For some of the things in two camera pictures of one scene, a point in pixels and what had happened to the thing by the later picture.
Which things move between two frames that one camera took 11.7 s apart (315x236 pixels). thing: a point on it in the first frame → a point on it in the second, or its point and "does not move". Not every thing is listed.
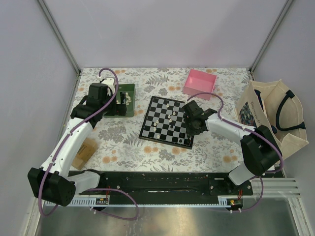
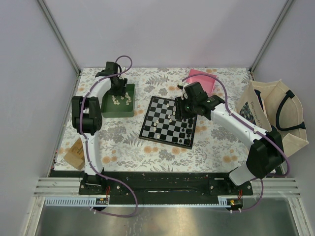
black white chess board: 164,122 does not move
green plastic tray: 129,89 does not move
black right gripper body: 191,129 → 185,108
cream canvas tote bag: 271,104 does not move
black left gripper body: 113,109 → 119,88
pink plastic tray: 198,81 does not move
